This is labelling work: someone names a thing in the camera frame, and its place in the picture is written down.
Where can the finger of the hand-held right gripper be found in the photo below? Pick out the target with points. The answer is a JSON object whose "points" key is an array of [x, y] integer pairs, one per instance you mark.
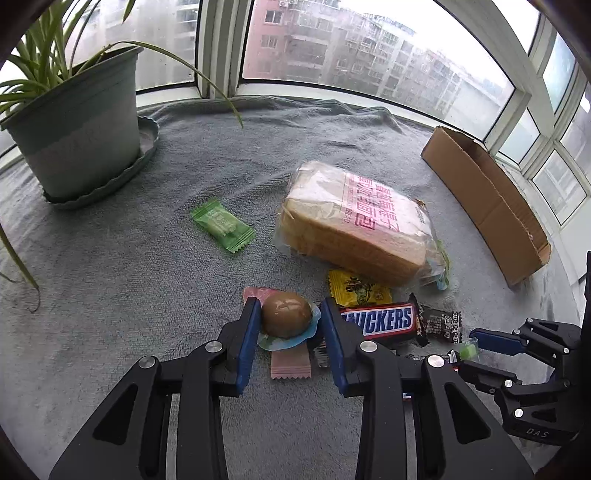
{"points": [[494, 339], [485, 376]]}

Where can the black snack packet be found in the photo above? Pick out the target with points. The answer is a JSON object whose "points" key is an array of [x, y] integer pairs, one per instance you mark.
{"points": [[438, 323]]}

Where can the brown chocolate bar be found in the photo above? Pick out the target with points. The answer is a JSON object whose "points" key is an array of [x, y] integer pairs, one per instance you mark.
{"points": [[378, 321]]}

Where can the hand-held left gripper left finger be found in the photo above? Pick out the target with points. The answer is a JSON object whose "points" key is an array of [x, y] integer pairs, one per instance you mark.
{"points": [[247, 344]]}

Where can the small green candy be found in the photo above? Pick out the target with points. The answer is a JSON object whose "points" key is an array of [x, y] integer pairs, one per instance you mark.
{"points": [[467, 351]]}

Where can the packaged braised egg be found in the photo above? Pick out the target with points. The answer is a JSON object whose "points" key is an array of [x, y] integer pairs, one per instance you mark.
{"points": [[286, 314]]}

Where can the brown cardboard box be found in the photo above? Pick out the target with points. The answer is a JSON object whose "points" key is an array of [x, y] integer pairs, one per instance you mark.
{"points": [[494, 203]]}

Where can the yellow snack packet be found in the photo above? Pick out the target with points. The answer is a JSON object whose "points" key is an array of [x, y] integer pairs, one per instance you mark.
{"points": [[358, 288]]}

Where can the spider plant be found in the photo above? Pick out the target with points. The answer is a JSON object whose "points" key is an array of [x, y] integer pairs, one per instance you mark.
{"points": [[41, 50]]}

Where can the bagged sliced bread loaf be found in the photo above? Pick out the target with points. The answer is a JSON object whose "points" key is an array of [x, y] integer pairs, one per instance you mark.
{"points": [[351, 217]]}

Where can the grey fleece blanket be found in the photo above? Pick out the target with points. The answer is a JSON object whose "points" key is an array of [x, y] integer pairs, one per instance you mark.
{"points": [[138, 277]]}

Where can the pink wafer packet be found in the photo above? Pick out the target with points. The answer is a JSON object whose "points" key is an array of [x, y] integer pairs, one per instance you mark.
{"points": [[291, 364]]}

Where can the green plastic flower pot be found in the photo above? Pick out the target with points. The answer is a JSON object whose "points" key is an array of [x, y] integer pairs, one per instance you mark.
{"points": [[78, 143]]}

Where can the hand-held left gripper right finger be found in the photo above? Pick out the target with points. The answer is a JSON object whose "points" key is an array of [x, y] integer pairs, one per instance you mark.
{"points": [[333, 344]]}

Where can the apartment buildings outside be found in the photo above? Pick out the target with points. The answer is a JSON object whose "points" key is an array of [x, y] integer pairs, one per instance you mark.
{"points": [[346, 50]]}

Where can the green candy packet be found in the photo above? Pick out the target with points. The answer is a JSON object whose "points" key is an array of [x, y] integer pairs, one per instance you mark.
{"points": [[223, 225]]}

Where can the green pot saucer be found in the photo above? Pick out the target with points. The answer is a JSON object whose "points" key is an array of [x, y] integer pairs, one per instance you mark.
{"points": [[148, 138]]}

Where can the white window frame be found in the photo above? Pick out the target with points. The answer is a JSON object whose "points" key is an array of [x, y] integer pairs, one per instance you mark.
{"points": [[217, 46]]}

